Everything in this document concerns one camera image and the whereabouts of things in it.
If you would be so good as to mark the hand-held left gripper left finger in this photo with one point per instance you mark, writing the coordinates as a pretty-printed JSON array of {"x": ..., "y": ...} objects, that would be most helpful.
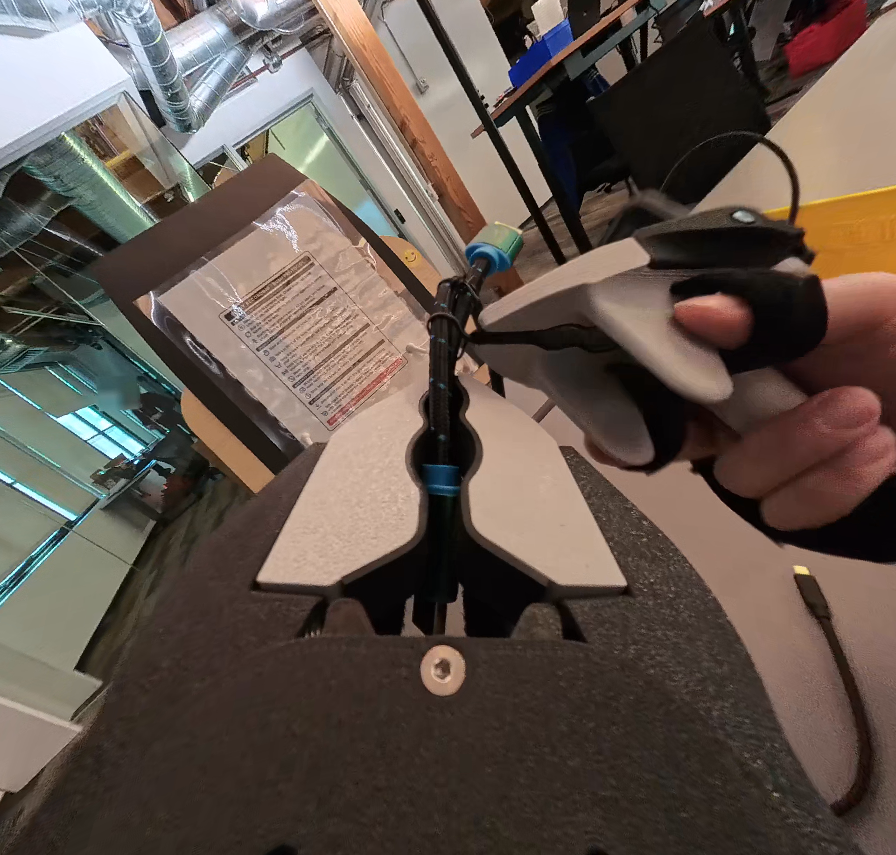
[{"x": 343, "y": 505}]

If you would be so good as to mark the wooden table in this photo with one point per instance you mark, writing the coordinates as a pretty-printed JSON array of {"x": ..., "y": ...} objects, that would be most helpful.
[{"x": 595, "y": 36}]

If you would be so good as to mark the instruction board with plastic cover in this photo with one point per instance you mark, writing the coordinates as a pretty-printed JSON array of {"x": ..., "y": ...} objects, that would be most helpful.
[{"x": 280, "y": 295}]

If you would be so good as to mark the yellow plastic bin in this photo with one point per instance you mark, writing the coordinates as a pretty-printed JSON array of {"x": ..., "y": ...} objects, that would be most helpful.
[{"x": 854, "y": 239}]

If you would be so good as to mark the person's right hand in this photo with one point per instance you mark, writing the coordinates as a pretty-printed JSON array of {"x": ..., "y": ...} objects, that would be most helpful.
[{"x": 840, "y": 435}]

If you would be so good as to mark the office chair with blue jacket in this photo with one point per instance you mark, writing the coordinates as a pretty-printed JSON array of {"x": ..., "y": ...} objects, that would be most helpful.
[{"x": 560, "y": 141}]

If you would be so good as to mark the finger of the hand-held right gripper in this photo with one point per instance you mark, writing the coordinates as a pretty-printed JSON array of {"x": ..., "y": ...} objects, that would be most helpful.
[
  {"x": 560, "y": 295},
  {"x": 595, "y": 407}
]

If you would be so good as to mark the black office chair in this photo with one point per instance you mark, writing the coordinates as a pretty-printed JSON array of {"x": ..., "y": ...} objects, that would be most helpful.
[{"x": 679, "y": 113}]

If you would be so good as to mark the blue bin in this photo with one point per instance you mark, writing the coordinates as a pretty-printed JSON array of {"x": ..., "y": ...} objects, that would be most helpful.
[{"x": 542, "y": 50}]

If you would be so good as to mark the red bin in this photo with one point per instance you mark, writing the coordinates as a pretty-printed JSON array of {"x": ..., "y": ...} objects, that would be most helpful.
[{"x": 826, "y": 36}]

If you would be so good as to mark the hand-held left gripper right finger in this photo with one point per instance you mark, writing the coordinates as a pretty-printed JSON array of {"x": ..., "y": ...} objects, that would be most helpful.
[{"x": 539, "y": 512}]

